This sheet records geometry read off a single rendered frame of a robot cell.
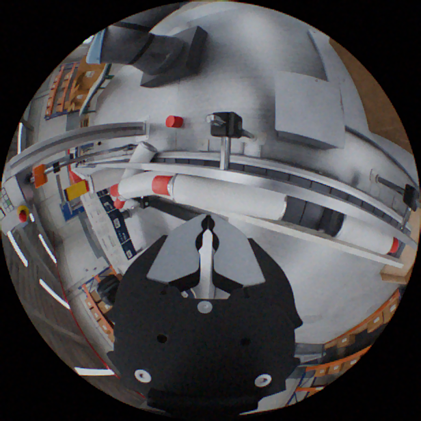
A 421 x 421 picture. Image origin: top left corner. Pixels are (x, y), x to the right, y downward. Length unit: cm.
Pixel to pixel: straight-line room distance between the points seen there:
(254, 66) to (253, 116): 13
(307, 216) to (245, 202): 12
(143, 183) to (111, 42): 35
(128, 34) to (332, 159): 47
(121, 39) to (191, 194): 38
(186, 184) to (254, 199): 9
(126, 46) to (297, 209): 48
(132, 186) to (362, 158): 47
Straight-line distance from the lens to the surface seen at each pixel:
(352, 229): 22
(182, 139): 37
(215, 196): 18
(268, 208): 18
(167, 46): 41
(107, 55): 39
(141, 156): 34
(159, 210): 41
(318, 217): 25
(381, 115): 29
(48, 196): 838
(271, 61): 35
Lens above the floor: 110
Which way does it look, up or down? 51 degrees down
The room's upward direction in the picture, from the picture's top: 127 degrees counter-clockwise
